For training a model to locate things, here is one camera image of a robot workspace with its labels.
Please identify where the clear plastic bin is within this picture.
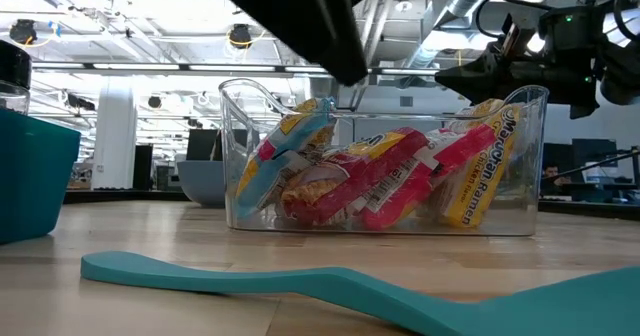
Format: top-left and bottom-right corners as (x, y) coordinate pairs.
(218, 78), (550, 237)

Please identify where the black cabinet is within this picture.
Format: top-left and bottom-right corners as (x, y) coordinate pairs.
(132, 144), (154, 191)

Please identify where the dark teal plastic tray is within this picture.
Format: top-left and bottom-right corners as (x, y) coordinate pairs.
(0, 108), (81, 246)

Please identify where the black ceiling cord reel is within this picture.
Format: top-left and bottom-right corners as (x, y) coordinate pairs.
(8, 19), (39, 45)
(228, 23), (254, 51)

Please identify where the dark desk monitor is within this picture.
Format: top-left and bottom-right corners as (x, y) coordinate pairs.
(572, 138), (619, 170)
(187, 128), (224, 162)

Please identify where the yellow chicken ramen packet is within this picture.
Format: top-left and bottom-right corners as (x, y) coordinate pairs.
(429, 98), (521, 229)

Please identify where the blue ramen noodle packet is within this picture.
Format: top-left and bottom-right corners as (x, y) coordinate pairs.
(234, 97), (337, 222)

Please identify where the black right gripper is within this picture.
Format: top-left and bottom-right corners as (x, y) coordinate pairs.
(433, 44), (601, 120)

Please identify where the person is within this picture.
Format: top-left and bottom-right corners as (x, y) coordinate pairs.
(542, 164), (576, 188)

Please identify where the long ceiling light bar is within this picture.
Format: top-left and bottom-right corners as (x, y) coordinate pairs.
(29, 61), (441, 77)

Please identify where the red ramen noodle packet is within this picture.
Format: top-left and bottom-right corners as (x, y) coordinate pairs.
(360, 123), (499, 231)
(279, 128), (430, 227)

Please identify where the glass spice jar black lid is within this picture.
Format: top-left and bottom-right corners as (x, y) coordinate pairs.
(0, 40), (32, 116)

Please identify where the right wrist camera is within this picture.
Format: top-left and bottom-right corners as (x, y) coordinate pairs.
(538, 3), (601, 52)

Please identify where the blue bowl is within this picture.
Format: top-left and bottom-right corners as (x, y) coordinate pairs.
(176, 160), (226, 208)

